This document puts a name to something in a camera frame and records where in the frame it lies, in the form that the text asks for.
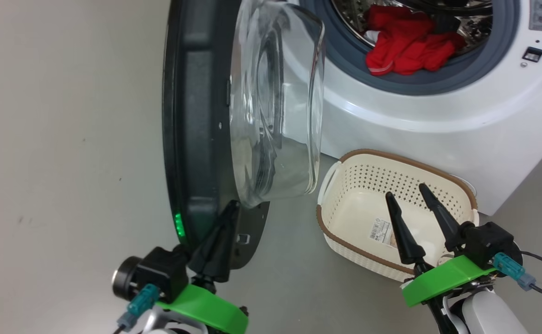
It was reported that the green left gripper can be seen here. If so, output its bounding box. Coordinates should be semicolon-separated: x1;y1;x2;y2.
156;200;249;334

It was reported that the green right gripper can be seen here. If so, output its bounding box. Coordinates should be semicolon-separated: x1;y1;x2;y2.
385;183;497;308

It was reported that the round black washer door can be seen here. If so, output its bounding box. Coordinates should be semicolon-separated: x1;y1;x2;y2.
162;0;325;270

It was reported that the red and white garment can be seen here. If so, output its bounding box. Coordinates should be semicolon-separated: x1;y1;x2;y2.
365;5;466;76

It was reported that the white barcode shipping label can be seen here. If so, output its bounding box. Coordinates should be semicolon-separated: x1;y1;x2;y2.
369;218;397;247

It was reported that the cream basket with brown rim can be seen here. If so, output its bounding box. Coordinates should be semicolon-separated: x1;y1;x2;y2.
316;149;479;283

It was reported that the white front-load washing machine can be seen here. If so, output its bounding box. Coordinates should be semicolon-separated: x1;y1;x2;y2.
280;0;542;216

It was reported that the stainless steel washing machine drum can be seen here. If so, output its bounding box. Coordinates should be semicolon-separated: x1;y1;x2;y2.
333;0;494;51

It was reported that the grey control panel with buttons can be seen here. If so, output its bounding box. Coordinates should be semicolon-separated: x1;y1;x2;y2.
529;0;542;32

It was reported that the teal left camera connector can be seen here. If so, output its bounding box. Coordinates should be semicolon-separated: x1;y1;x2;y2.
117;284;160;331

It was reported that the teal camera connector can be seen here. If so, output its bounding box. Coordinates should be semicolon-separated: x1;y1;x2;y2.
493;253;537;291
117;284;160;331

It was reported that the teal right camera connector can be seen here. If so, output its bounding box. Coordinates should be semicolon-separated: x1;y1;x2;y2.
493;253;537;291

